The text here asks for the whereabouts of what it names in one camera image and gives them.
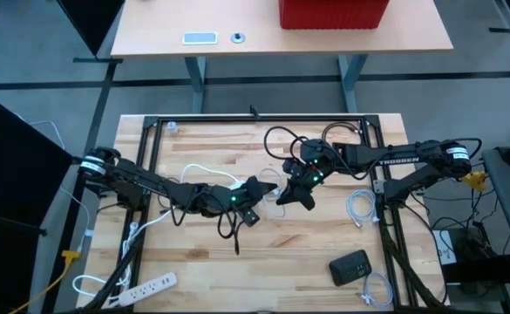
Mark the round desk grommet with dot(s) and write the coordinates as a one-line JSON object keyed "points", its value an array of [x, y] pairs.
{"points": [[237, 38]]}

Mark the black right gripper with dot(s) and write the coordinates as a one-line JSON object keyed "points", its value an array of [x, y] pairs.
{"points": [[309, 179]]}

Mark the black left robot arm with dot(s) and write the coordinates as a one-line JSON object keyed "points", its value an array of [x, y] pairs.
{"points": [[150, 183]]}

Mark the black aluminium table frame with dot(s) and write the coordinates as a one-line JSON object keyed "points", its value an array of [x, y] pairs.
{"points": [[280, 118]]}

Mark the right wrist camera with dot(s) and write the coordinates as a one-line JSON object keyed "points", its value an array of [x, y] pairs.
{"points": [[291, 168]]}

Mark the black control box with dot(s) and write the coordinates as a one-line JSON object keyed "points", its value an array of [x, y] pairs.
{"points": [[485, 266]]}

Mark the red storage bin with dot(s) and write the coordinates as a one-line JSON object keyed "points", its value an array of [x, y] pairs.
{"points": [[333, 13]]}

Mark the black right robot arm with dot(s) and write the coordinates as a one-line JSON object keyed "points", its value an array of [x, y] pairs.
{"points": [[368, 154]]}

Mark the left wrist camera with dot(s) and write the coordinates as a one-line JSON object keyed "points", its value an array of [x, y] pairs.
{"points": [[249, 217]]}

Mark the light wood desk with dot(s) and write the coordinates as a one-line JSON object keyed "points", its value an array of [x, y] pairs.
{"points": [[259, 22]]}

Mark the white long power strip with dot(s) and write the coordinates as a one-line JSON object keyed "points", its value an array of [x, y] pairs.
{"points": [[147, 288]]}

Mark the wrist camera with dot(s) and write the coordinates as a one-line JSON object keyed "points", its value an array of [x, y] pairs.
{"points": [[249, 217], [291, 168]]}

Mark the small black frame clip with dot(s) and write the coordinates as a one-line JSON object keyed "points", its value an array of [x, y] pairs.
{"points": [[254, 114]]}

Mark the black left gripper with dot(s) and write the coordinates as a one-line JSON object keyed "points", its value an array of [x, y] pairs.
{"points": [[243, 196]]}

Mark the white labelled box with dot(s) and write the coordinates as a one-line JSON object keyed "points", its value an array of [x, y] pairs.
{"points": [[443, 250]]}

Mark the black charging hub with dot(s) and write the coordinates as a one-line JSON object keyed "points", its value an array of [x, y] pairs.
{"points": [[348, 267]]}

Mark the white USB wall charger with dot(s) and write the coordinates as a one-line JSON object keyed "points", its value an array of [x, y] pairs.
{"points": [[172, 127]]}

